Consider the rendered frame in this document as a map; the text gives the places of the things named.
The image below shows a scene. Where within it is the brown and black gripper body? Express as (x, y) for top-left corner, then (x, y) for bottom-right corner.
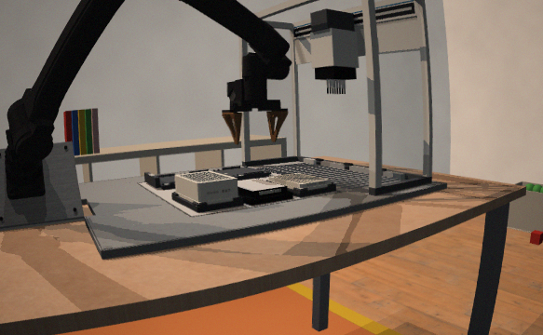
(222, 77), (288, 113)

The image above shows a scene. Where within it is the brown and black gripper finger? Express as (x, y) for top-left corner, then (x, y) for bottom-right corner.
(266, 111), (288, 142)
(222, 113), (242, 144)

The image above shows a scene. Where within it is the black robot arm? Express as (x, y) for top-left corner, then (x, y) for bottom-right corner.
(5, 0), (292, 200)

